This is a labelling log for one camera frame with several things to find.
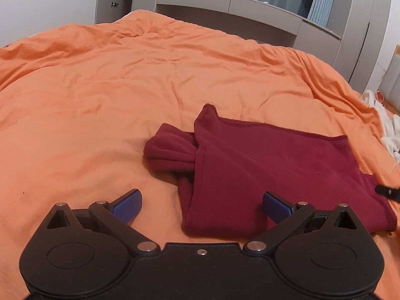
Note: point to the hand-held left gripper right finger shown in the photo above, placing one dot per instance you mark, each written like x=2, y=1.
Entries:
x=276, y=207

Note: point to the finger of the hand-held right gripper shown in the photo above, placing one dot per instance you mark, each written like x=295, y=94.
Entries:
x=390, y=192

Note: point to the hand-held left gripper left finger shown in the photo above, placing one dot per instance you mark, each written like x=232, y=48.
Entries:
x=128, y=207

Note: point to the dark red shirt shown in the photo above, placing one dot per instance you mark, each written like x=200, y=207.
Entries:
x=265, y=162

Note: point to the cream clothes pile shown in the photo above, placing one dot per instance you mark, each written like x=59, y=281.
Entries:
x=389, y=128

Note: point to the padded white headboard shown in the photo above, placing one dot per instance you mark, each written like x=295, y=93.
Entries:
x=392, y=81

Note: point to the orange duvet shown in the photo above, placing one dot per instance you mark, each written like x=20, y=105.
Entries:
x=93, y=100

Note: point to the grey built-in wardrobe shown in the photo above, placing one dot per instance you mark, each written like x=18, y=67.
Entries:
x=350, y=15

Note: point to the light blue curtain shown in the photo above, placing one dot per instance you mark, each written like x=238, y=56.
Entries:
x=323, y=0

